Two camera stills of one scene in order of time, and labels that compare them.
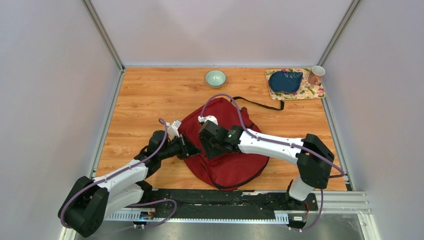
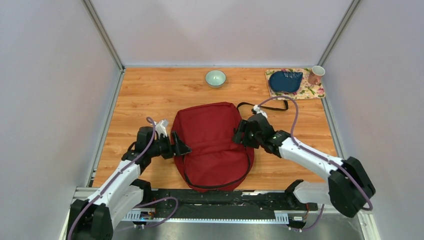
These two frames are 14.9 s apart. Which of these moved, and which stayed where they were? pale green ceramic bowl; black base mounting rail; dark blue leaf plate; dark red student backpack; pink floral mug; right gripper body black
Moved: right gripper body black; dark red student backpack
Stayed: black base mounting rail; dark blue leaf plate; pale green ceramic bowl; pink floral mug
